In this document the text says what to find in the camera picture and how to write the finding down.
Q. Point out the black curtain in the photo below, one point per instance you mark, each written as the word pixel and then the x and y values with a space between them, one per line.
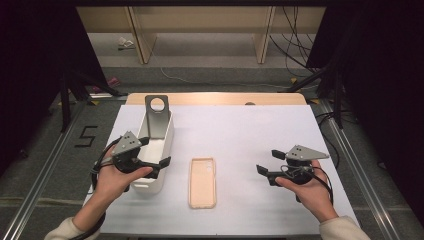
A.
pixel 30 66
pixel 383 83

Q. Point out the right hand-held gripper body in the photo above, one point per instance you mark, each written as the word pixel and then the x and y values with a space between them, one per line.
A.
pixel 303 153

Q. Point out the peach phone case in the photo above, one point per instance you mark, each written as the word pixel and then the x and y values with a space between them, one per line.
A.
pixel 201 186

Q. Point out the wooden table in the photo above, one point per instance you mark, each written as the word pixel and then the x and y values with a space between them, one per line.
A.
pixel 213 99

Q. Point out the person's right hand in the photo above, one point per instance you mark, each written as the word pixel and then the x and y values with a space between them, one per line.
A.
pixel 310 195

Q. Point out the metal floor rail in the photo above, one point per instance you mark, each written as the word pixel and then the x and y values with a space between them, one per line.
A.
pixel 40 186
pixel 360 166

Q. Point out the person's left hand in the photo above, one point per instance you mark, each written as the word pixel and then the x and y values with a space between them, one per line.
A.
pixel 111 185

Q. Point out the light wooden desk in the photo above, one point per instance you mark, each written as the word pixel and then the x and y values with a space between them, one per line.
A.
pixel 200 20

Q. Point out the grey phone case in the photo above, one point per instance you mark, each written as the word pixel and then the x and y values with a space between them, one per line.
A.
pixel 156 125

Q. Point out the black metal stand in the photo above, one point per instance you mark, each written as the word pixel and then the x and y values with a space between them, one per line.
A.
pixel 338 106
pixel 65 106

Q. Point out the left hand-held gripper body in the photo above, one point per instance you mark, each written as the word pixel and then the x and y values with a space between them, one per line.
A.
pixel 126 143

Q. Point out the white plastic bin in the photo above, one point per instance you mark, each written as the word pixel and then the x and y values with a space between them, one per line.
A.
pixel 153 154

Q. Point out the white table cover board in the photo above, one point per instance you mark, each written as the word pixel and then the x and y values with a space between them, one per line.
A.
pixel 266 206

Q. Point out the crumpled white paper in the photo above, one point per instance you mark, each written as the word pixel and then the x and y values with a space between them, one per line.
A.
pixel 125 42

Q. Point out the pink item on floor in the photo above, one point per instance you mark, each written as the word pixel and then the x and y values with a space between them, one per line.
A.
pixel 112 82

